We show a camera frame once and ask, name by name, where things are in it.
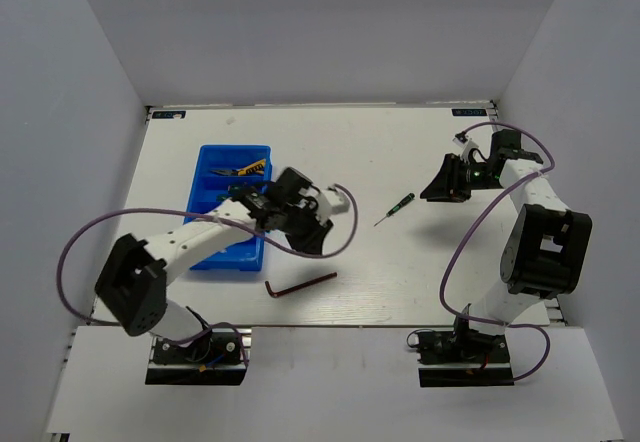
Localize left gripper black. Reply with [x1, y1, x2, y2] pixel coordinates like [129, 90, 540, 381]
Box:
[278, 200, 334, 258]

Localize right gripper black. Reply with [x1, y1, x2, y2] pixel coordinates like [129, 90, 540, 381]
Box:
[420, 152, 504, 203]

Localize yellow needle-nose pliers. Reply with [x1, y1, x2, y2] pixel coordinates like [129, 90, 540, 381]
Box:
[210, 168, 239, 177]

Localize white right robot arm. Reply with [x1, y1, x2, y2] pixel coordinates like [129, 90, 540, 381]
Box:
[420, 124, 593, 361]

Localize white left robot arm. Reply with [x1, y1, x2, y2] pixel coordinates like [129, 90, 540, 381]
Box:
[95, 167, 350, 361]

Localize slim black-green precision screwdriver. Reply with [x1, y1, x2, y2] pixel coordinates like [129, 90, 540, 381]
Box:
[374, 193, 415, 226]

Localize brown hex key right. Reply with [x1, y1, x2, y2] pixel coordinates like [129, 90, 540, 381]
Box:
[264, 272, 338, 299]

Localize black table label right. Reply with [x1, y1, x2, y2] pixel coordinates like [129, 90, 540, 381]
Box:
[451, 108, 488, 117]

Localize black table label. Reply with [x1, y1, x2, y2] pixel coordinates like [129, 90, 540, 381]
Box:
[451, 108, 488, 117]
[151, 110, 186, 120]

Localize blue compartment bin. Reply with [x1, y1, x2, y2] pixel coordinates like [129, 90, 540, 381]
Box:
[183, 144, 275, 274]

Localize black table label left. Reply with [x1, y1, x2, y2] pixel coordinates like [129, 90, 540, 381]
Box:
[151, 110, 186, 120]

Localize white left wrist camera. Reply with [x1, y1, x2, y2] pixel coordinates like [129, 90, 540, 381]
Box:
[317, 186, 350, 218]

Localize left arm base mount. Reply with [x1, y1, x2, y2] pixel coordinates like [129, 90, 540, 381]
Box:
[145, 328, 251, 386]

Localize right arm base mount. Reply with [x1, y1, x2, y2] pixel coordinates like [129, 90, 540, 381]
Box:
[406, 329, 514, 388]

